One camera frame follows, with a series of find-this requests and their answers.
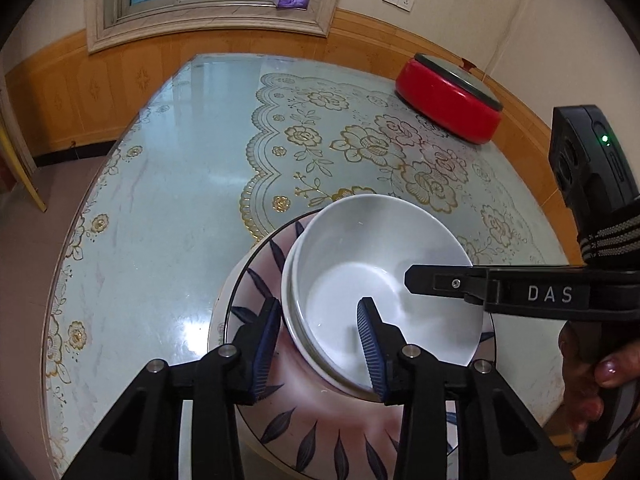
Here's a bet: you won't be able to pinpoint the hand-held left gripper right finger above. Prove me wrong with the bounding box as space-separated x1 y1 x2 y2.
356 296 576 480

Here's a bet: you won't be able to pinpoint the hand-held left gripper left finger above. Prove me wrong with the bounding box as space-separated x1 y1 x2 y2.
62 296 283 480

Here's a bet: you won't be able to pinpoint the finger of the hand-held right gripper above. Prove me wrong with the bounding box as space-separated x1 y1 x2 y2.
404 264 626 320

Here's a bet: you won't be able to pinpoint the red bowl white inside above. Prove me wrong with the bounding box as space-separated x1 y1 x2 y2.
281 230 386 403

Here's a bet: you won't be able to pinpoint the white bowl blue leaf stripes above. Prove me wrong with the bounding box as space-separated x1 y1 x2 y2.
207 210 497 480

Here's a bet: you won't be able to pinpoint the white bowl floral print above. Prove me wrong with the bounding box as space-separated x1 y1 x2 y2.
291 194 486 386

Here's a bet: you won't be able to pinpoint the person's right hand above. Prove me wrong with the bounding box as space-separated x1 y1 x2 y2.
557 320 640 432

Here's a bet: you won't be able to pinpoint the red electric cooking pot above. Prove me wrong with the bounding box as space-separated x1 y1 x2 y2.
396 58 502 146

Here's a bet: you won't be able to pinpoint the grey pot lid red knob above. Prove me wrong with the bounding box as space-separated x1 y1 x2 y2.
414 53 503 112

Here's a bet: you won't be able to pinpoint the gold floral lace table mat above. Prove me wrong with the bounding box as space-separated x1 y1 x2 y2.
239 72 561 271

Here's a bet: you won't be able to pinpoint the yellow wooden door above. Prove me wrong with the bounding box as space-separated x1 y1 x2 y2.
0 85 47 212

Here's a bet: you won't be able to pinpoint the thin power cable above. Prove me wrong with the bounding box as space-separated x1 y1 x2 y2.
481 0 536 81

